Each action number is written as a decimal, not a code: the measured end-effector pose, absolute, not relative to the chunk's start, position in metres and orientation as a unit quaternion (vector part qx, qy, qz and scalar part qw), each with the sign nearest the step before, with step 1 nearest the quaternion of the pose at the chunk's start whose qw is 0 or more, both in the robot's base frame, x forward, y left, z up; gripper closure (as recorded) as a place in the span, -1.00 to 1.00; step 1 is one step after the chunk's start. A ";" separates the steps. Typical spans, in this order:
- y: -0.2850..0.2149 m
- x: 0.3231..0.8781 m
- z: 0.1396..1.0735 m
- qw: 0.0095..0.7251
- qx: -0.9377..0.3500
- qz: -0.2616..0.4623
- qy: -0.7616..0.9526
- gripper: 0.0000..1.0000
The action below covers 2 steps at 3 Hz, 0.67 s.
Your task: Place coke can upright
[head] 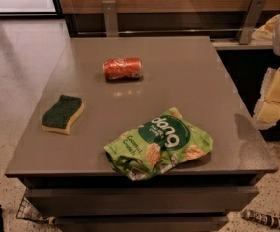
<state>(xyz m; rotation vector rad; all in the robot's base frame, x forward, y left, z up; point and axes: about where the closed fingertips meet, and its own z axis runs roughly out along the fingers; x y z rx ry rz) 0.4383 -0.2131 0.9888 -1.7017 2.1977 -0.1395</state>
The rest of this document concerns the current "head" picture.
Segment red coke can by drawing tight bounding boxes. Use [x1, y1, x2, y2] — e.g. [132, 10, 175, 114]
[103, 58, 143, 80]

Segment black white patterned cylinder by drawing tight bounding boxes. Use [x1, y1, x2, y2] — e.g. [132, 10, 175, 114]
[241, 209, 280, 230]

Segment green rice chips bag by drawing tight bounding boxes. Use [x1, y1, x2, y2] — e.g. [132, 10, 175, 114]
[104, 107, 213, 181]

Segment grey drawer cabinet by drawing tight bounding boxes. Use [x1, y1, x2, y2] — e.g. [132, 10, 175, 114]
[6, 37, 275, 232]

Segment green yellow sponge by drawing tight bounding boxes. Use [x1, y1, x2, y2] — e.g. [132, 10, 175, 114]
[42, 95, 85, 135]

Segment right metal bracket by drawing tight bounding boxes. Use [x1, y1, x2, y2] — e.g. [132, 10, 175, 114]
[236, 0, 266, 45]

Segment metal bracket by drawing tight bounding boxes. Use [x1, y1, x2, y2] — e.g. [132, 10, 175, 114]
[102, 0, 119, 37]
[236, 0, 266, 45]

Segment left metal bracket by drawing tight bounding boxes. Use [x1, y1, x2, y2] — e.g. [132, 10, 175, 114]
[102, 0, 119, 37]

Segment wire basket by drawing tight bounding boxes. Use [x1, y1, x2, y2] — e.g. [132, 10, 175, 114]
[16, 196, 56, 224]

